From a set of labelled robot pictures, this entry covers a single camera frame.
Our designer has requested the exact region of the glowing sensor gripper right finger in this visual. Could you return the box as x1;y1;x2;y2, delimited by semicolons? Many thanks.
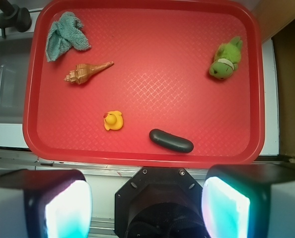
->
201;163;295;238

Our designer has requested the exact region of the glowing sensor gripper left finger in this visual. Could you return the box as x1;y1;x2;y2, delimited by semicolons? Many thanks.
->
0;169;92;238

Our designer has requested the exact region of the green plush animal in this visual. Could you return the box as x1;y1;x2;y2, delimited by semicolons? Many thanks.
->
209;36;243;80

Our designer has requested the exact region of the dark green cucumber toy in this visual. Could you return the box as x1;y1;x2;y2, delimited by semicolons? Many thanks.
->
149;129;194;153

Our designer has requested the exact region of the yellow rubber duck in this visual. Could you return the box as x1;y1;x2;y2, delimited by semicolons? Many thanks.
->
103;111;124;131

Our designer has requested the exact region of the red plastic tray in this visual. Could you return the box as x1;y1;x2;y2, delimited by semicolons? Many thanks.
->
23;0;265;169

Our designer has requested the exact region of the brown spiral seashell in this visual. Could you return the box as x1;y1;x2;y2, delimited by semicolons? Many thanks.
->
64;61;114;85

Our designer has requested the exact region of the grey sink basin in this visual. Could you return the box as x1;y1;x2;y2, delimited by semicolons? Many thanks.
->
0;33;33;124

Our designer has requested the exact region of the brown cardboard box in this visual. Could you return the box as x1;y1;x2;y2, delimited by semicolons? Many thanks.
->
273;19;295;158

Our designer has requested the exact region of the teal knitted cloth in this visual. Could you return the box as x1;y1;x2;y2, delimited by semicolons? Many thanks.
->
45;11;91;62

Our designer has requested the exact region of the black faucet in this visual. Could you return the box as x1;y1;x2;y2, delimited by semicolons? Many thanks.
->
0;0;32;39

